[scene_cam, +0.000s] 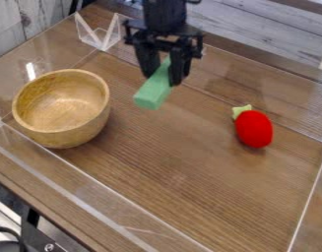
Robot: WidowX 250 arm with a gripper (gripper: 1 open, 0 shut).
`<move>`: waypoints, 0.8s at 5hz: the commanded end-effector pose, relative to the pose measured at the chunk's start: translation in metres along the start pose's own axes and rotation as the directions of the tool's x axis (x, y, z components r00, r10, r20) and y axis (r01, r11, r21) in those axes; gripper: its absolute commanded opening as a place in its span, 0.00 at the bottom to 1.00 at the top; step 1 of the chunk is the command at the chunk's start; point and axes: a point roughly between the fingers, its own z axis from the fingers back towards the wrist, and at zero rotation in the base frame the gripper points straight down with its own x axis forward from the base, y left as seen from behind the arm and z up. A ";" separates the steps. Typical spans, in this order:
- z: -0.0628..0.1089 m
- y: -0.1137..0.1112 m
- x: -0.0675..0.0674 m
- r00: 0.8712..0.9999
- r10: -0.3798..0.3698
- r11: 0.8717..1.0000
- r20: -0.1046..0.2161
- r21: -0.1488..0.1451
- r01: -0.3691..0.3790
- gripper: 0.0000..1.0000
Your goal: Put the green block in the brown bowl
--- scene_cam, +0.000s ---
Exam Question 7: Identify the clear acrylic corner bracket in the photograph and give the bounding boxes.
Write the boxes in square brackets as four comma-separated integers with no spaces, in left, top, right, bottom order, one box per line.
[75,13,121,51]

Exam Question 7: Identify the red plush strawberry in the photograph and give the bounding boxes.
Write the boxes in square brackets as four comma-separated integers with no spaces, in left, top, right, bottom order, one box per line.
[232,104,275,149]

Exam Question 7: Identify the clear acrylic tray wall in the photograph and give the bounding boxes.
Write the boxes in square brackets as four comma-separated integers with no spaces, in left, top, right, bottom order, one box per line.
[0,117,212,252]

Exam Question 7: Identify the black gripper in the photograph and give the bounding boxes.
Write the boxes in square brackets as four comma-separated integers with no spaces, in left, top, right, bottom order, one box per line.
[122,0,202,87]

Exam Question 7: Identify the green rectangular block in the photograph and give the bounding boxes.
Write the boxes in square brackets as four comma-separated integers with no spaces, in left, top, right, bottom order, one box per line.
[133,58,173,110]

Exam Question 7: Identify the brown wooden bowl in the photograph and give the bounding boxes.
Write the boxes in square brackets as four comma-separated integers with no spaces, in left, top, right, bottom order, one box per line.
[12,69,111,149]

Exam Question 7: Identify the black metal table frame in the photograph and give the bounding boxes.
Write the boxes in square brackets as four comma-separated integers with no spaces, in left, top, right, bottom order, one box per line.
[22,208,67,252]

